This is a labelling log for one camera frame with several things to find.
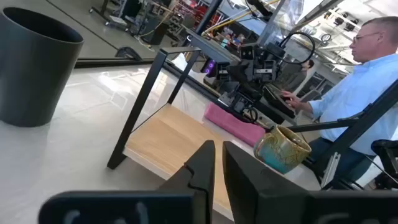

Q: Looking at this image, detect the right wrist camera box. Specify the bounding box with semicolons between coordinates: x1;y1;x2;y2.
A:
240;44;256;62

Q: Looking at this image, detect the brown mug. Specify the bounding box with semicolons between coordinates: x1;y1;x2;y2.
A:
253;124;312;174

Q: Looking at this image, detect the wooden shelf with black frame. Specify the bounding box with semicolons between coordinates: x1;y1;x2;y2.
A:
106;46;237;222

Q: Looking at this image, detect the black metal table frame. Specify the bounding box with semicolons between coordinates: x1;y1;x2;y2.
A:
74;46;398;190

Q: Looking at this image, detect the pink folded cloth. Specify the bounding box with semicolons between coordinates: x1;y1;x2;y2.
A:
204;102;267;147

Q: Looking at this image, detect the black keyboard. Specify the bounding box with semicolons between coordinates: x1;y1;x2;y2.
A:
262;84;296;119

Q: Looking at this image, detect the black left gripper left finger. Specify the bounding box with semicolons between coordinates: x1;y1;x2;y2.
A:
38;139;216;224

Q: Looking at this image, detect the tall black cup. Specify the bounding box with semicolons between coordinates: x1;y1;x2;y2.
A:
0;6;85;128

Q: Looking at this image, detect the person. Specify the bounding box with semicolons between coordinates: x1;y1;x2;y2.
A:
281;16;398;184
275;58;315;94

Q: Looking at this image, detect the black cable loop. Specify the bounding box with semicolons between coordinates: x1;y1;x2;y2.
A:
279;31;316;65

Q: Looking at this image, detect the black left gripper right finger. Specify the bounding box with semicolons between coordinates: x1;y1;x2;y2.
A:
222;141;398;224

